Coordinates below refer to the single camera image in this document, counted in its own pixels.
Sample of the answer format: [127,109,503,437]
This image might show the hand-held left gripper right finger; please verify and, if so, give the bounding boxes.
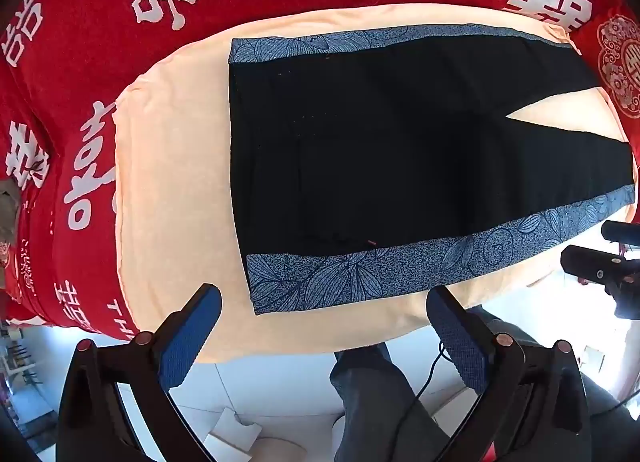
[425,286,593,462]

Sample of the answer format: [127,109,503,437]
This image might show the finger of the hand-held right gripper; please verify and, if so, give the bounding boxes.
[601,221,640,245]
[560,245,640,289]

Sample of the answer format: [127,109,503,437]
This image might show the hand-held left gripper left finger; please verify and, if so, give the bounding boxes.
[55,283,223,462]

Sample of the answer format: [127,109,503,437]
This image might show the black pants with blue floral stripes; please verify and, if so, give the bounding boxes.
[227,23,640,317]

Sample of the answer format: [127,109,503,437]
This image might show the white cardboard box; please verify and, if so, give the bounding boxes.
[202,406,263,462]

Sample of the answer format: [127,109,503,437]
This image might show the person's grey trouser legs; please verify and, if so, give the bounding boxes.
[329,306,640,462]

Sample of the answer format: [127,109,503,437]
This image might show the red patterned pillow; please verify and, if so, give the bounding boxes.
[570,16,640,119]

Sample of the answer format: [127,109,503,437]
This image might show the peach towel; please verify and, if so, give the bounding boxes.
[114,4,640,365]

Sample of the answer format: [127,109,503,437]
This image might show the grey crumpled cloth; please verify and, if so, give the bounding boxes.
[0,179,22,245]

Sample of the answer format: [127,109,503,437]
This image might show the red printed blanket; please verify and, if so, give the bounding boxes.
[0,0,640,343]

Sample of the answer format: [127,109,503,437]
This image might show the black cable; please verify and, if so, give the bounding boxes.
[385,342,451,462]

